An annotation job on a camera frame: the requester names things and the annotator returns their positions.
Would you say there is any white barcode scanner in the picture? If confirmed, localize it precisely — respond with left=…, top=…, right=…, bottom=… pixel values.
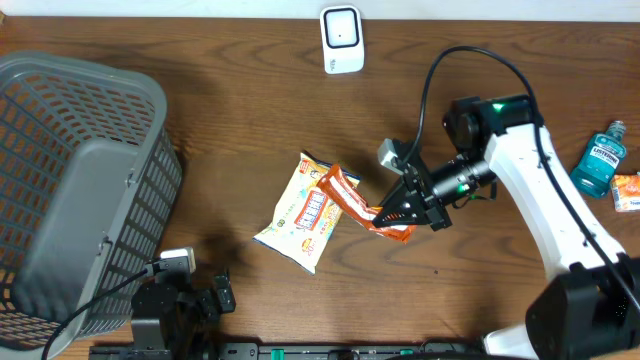
left=320, top=5, right=365, bottom=75

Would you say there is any blue Listerine mouthwash bottle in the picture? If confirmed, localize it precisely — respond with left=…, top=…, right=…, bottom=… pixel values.
left=570, top=120, right=627, bottom=198

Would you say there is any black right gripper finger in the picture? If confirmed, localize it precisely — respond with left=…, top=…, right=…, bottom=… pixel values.
left=379, top=179, right=407, bottom=213
left=372, top=200, right=429, bottom=228

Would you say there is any orange red candy bar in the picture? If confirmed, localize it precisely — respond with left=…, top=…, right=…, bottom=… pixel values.
left=317, top=165, right=417, bottom=243

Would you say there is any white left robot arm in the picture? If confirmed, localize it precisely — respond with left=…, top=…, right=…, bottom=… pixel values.
left=121, top=271, right=236, bottom=360

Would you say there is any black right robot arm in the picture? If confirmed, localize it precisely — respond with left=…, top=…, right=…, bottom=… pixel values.
left=373, top=95, right=639, bottom=359

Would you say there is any grey plastic mesh basket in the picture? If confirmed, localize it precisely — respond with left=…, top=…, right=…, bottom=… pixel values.
left=1, top=52, right=183, bottom=359

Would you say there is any small orange snack packet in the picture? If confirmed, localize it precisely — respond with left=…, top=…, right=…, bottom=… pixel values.
left=611, top=174, right=640, bottom=213

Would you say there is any yellow white snack bag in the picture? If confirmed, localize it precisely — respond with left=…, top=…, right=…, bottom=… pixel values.
left=253, top=153, right=343, bottom=275

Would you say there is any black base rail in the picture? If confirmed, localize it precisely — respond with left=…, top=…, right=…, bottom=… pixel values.
left=88, top=340, right=484, bottom=360

